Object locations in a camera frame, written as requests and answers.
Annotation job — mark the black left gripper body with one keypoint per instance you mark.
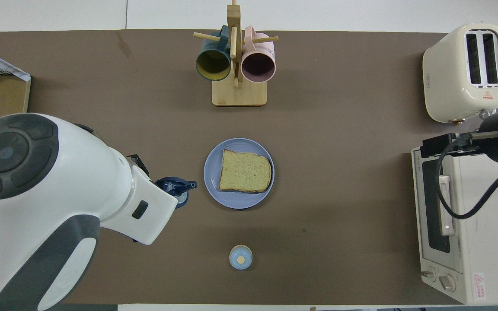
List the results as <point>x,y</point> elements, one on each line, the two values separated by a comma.
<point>138,163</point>

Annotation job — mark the clear squeeze bottle blue cap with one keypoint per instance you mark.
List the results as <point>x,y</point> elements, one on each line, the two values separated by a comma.
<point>171,188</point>

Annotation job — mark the slice of bread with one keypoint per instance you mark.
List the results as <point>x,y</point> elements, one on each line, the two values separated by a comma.
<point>244,172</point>

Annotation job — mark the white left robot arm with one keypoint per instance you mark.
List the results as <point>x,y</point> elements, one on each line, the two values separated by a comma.
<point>59,181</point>

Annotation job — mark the blue round plate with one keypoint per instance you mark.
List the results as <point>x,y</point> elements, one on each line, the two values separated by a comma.
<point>214,190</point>

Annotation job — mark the brown table mat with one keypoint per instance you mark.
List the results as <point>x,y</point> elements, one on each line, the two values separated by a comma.
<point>145,108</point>

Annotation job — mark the cream two-slot toaster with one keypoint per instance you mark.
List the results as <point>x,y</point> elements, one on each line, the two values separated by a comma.
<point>443,86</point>

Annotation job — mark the cream toaster oven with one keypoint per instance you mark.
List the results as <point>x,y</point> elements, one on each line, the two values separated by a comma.
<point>491,237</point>

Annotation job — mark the wooden mug tree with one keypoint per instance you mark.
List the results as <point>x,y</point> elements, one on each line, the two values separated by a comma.
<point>240,95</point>

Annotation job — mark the teal mug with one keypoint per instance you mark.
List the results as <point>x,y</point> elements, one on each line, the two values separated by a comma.
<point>212,65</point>

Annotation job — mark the pink ribbed mug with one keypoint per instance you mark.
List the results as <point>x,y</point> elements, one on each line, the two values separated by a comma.
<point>257,67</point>

